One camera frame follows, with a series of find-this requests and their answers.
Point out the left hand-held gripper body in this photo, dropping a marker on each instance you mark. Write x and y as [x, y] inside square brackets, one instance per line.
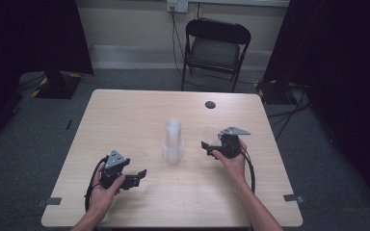
[115, 166]

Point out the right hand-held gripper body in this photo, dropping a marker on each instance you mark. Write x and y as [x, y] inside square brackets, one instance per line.
[231, 142]

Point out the transparent drinking cup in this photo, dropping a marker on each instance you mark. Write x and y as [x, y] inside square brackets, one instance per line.
[210, 134]

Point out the person's right hand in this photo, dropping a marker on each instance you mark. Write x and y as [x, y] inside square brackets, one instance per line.
[234, 165]

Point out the person's left hand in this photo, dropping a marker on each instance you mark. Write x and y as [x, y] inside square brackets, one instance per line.
[104, 195]

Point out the black round table grommet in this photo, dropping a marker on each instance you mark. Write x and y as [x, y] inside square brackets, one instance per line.
[210, 104]

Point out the black stand base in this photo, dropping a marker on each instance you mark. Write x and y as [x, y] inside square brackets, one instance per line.
[58, 86]
[271, 93]

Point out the grey tape strip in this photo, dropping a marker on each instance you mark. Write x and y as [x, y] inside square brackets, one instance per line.
[293, 198]
[49, 201]

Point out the black folding chair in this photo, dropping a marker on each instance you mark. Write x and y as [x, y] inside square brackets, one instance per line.
[215, 48]

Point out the dark curtain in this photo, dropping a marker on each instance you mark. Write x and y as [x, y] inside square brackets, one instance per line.
[29, 38]
[340, 80]

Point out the white wall socket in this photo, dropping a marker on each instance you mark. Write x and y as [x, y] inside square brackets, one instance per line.
[177, 5]

